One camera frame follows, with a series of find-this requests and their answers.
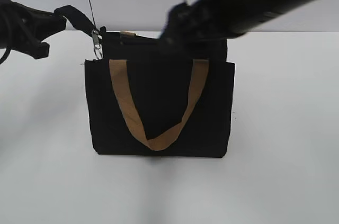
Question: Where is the tan bag handle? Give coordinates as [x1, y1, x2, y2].
[120, 31, 137, 41]
[109, 59, 209, 151]

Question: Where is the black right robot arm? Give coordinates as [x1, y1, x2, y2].
[160, 0, 315, 48]

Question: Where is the tan rear bag handle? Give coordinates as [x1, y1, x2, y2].
[120, 31, 137, 41]

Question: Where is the tan front bag handle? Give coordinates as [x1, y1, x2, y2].
[109, 59, 209, 151]

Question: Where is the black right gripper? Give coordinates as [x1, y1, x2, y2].
[159, 1, 228, 50]

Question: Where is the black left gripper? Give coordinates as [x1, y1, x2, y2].
[1, 0, 66, 60]

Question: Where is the black canvas tote bag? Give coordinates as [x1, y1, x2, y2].
[84, 28, 235, 158]

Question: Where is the black shoulder strap with clasp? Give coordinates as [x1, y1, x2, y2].
[53, 5, 105, 60]

